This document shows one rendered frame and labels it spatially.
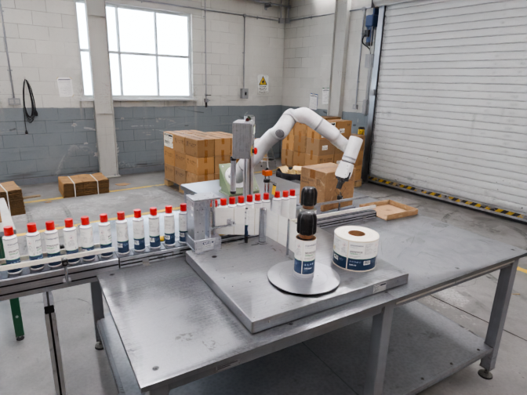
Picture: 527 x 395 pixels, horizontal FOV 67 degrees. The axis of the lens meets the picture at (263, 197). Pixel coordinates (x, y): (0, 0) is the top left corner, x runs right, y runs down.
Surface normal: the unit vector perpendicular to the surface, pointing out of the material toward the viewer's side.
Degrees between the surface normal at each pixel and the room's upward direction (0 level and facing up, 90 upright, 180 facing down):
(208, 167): 89
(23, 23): 90
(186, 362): 0
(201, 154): 88
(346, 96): 90
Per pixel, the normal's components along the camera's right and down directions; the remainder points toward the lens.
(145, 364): 0.03, -0.96
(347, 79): -0.80, 0.15
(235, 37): 0.59, 0.24
